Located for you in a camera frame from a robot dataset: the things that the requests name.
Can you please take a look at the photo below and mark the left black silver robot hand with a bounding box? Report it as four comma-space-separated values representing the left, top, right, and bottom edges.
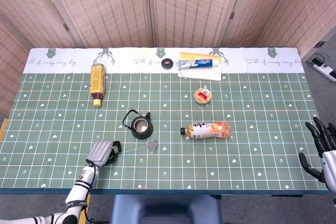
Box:
86, 140, 123, 167

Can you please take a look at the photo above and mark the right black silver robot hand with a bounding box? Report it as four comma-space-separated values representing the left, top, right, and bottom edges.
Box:
298, 116, 336, 193

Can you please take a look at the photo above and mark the tea bag with string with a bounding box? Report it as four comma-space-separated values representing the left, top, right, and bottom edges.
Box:
112, 140, 159, 155

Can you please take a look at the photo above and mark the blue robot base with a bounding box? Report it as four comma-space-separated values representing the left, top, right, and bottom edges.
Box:
110, 194, 223, 224

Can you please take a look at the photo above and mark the black cast iron teapot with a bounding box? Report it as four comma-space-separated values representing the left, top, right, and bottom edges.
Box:
122, 109, 154, 140

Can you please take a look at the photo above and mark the yellow label tea bottle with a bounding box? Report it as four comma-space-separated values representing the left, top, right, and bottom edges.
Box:
89, 63, 107, 108

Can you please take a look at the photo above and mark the yellow floor tape strip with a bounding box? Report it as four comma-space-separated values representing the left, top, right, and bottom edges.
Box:
0, 118, 8, 141
78, 194, 91, 224

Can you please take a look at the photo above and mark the white power strip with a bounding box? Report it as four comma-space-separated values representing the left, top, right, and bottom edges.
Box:
312, 62, 336, 82

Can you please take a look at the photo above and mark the green grid tablecloth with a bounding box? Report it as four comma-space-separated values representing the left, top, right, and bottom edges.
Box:
0, 47, 329, 191

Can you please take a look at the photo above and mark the orange juice bottle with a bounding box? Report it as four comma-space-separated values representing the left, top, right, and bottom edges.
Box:
180, 121, 233, 141

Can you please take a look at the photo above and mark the round tin red label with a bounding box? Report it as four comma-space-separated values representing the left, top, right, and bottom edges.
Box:
194, 88, 212, 103

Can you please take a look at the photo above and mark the white paper sheet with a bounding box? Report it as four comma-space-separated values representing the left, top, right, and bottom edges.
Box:
177, 52, 222, 82

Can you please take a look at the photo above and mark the blue white toothpaste tube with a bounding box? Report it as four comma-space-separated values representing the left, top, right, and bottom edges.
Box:
177, 58, 219, 71

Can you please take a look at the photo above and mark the bamboo folding screen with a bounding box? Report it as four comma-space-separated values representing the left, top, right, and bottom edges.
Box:
0, 0, 336, 118

